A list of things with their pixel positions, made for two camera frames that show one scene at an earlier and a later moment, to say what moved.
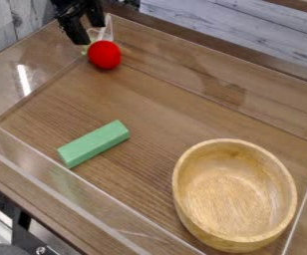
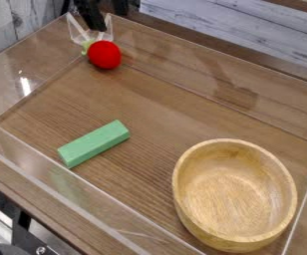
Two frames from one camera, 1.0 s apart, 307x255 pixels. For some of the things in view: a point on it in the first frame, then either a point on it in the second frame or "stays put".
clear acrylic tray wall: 164,132 stays put
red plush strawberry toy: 105,54 stays put
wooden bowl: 233,194 stays put
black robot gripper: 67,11 → 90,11
